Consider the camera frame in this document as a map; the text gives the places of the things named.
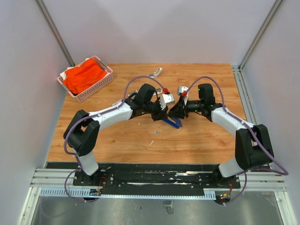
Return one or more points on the left aluminium frame post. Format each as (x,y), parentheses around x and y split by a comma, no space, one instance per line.
(48,19)

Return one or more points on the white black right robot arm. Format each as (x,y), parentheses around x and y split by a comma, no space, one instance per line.
(252,142)

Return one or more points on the right aluminium frame post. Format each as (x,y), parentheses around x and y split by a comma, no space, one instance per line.
(263,28)

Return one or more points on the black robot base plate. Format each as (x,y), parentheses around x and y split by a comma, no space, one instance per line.
(151,177)

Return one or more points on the grey slotted cable duct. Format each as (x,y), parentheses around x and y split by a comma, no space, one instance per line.
(190,193)

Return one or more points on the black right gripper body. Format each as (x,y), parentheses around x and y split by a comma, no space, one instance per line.
(183,108)

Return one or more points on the orange cloth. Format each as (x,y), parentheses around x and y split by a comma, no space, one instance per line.
(80,78)

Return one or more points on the aluminium frame post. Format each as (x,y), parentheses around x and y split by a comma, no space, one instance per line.
(263,28)
(48,19)

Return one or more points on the grey white stapler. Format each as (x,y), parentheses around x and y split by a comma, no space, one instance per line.
(159,90)

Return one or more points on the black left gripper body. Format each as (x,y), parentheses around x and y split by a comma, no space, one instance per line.
(157,110)

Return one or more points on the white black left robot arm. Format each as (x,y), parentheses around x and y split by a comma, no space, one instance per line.
(82,133)

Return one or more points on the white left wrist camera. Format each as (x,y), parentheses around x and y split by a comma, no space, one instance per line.
(165,100)

